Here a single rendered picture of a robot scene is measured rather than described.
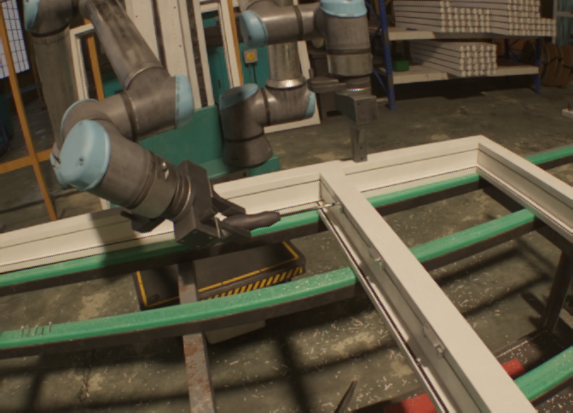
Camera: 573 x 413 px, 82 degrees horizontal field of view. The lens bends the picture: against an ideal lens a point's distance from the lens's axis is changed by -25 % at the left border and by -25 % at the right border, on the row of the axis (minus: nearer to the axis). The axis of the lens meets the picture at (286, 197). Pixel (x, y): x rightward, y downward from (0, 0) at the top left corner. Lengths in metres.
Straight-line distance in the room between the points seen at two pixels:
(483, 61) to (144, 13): 4.09
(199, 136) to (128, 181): 1.10
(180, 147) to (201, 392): 1.18
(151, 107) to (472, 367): 0.57
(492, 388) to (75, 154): 0.56
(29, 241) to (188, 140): 0.88
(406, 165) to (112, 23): 0.71
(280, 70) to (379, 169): 0.69
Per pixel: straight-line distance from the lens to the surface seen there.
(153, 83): 0.70
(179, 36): 1.66
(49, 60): 1.19
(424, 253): 0.73
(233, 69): 2.87
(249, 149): 1.53
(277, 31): 0.89
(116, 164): 0.54
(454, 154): 1.01
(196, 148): 1.65
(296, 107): 1.53
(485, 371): 0.45
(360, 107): 0.81
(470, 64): 4.92
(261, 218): 0.74
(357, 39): 0.81
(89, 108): 0.66
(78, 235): 0.93
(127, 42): 0.82
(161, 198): 0.59
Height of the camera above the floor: 1.28
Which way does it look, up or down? 26 degrees down
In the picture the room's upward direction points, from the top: 8 degrees counter-clockwise
